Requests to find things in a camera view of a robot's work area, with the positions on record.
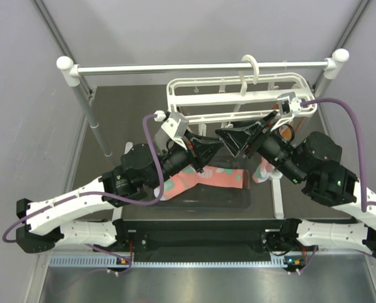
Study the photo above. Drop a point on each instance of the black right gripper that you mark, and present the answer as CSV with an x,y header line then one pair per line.
x,y
236,139

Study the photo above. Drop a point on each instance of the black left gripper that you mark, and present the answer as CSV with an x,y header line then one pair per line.
x,y
202,151

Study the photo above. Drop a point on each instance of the pink patterned sock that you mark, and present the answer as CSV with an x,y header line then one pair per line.
x,y
211,176
263,171

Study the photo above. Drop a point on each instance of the orange beige sock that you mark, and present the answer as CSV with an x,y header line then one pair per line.
x,y
287,131

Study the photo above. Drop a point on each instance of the white plastic clip hanger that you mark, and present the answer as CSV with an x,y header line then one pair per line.
x,y
236,91

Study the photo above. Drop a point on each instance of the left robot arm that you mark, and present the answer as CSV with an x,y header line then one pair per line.
x,y
53,222

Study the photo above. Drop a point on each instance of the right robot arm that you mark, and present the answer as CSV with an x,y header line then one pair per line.
x,y
316,162

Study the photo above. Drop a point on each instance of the clear plastic bin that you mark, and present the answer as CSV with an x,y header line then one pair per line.
x,y
203,197

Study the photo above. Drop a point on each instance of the silver clothes rack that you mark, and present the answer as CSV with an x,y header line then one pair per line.
x,y
317,74

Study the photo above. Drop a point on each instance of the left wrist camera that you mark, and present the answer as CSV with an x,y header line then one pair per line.
x,y
175,127

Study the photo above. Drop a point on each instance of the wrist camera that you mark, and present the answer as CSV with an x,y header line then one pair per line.
x,y
175,127
289,106

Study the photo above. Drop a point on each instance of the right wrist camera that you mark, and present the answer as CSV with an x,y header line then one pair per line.
x,y
289,106

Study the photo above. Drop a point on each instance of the grey cable duct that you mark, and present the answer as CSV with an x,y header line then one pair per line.
x,y
101,261

